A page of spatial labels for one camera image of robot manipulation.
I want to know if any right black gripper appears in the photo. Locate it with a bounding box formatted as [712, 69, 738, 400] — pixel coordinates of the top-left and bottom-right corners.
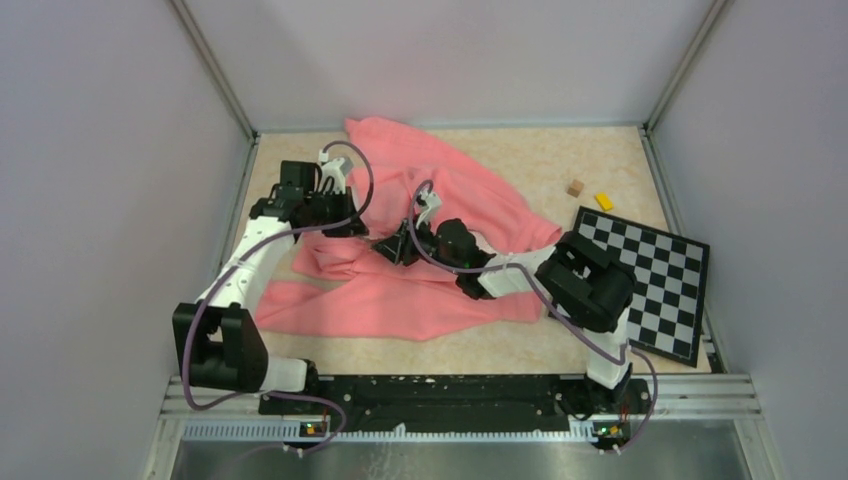
[372, 214, 462, 276]

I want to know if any pink zip-up jacket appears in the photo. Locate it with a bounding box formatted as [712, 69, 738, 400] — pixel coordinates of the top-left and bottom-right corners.
[256, 117, 562, 341]

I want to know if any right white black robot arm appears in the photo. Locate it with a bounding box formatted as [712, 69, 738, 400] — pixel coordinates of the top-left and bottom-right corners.
[371, 219, 636, 419]

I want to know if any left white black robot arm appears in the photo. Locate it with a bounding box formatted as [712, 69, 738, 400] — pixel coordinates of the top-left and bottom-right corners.
[172, 155, 367, 414]

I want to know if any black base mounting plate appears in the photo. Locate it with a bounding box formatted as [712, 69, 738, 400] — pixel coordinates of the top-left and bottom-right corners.
[258, 374, 651, 433]

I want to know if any small wooden cube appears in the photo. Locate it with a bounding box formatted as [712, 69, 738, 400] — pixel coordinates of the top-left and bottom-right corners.
[567, 179, 585, 198]

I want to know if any small yellow block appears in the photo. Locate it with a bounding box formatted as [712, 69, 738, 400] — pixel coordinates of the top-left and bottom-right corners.
[594, 193, 615, 212]

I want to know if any black white checkerboard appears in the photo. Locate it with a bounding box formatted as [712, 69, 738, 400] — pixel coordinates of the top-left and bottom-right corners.
[572, 206, 710, 367]

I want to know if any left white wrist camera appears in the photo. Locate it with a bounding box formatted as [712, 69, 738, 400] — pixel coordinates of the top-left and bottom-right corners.
[316, 151, 353, 194]

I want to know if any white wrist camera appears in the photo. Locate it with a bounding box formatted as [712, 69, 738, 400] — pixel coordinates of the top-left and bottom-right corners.
[316, 151, 353, 194]
[413, 190, 443, 228]

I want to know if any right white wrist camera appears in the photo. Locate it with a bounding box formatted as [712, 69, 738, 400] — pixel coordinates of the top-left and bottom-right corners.
[413, 190, 443, 228]

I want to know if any aluminium front rail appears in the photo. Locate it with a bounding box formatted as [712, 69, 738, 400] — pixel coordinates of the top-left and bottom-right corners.
[160, 374, 762, 450]

